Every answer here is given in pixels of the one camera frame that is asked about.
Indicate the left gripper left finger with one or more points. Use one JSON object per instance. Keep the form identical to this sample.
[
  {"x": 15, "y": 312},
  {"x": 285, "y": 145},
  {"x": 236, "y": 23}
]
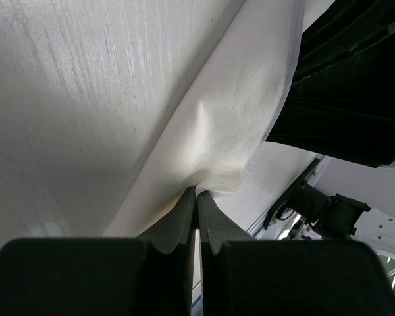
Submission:
[{"x": 150, "y": 274}]

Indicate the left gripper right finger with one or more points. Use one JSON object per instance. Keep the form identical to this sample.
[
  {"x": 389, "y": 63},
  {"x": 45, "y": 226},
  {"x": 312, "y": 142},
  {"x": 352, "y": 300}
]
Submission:
[{"x": 245, "y": 276}]

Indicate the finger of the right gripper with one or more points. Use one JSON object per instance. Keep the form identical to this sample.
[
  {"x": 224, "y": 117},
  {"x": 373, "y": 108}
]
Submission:
[{"x": 342, "y": 99}]

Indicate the white paper napkin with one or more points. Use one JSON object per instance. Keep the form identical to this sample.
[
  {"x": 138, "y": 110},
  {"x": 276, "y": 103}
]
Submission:
[{"x": 216, "y": 139}]

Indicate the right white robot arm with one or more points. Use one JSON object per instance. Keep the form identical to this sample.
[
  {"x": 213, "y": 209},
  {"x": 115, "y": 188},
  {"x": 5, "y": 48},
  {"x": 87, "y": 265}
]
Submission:
[{"x": 337, "y": 217}]

